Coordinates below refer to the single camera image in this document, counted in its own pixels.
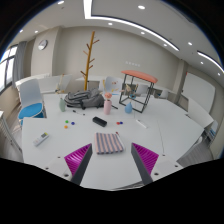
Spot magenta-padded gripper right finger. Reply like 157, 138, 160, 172
130, 142, 183, 186

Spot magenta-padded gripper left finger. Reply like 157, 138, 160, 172
42, 143, 94, 187

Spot grey striped towel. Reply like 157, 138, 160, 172
93, 132, 125, 155

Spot white marker pen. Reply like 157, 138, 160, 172
135, 118, 148, 129

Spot white remote control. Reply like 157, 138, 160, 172
32, 131, 50, 147

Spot black rectangular box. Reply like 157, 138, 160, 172
92, 116, 108, 128

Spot blue vase with dried stems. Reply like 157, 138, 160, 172
123, 83, 138, 115

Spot green vase with dried flowers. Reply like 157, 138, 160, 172
55, 74, 67, 113

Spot pink vase with flowers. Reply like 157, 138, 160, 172
103, 92, 113, 116

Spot grey backpack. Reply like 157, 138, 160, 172
63, 88, 105, 110

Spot white metal rack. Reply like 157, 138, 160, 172
0, 110, 22, 153

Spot black-framed orange-topped side table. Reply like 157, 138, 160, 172
118, 69, 159, 114

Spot wooden coat rack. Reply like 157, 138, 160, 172
79, 30, 101, 92

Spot grey curtain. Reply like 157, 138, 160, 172
14, 40, 28, 81

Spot window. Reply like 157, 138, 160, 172
0, 44, 18, 93

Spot short ceiling light strip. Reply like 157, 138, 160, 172
196, 50, 224, 73

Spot long ceiling light strip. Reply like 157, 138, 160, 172
82, 0, 180, 52

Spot round ceiling spot lights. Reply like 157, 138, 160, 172
18, 0, 205, 65

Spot white wall board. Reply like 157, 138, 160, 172
181, 72, 217, 114

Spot round wall clock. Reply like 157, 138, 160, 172
37, 39, 49, 51

